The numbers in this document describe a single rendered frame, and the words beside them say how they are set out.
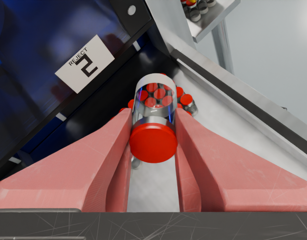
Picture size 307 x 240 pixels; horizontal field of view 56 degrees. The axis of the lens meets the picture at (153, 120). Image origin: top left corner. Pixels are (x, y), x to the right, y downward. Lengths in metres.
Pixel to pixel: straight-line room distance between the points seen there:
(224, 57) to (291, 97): 0.56
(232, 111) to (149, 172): 0.17
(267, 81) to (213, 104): 1.06
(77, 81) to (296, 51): 1.34
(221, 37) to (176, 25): 0.43
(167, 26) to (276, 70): 1.11
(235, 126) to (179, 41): 0.20
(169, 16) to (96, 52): 0.15
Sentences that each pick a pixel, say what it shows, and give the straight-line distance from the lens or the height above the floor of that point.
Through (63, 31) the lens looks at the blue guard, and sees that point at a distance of 0.43.
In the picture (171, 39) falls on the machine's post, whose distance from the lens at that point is 0.56.
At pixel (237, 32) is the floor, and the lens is 1.77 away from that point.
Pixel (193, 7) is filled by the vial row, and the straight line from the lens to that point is 0.62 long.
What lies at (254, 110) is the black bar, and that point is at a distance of 0.48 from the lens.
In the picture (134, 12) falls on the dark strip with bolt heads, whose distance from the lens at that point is 0.48.
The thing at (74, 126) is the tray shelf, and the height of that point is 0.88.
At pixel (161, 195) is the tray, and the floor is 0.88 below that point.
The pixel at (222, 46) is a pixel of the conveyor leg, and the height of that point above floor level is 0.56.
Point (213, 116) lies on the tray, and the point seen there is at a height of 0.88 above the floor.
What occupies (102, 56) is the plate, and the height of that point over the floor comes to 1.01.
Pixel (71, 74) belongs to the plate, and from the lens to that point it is 0.47.
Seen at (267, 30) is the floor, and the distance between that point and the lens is 1.76.
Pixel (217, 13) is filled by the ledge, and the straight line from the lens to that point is 0.64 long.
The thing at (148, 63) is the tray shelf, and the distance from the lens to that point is 0.61.
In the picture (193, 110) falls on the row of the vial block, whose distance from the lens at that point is 0.49.
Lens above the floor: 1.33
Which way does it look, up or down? 58 degrees down
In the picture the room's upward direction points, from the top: 39 degrees counter-clockwise
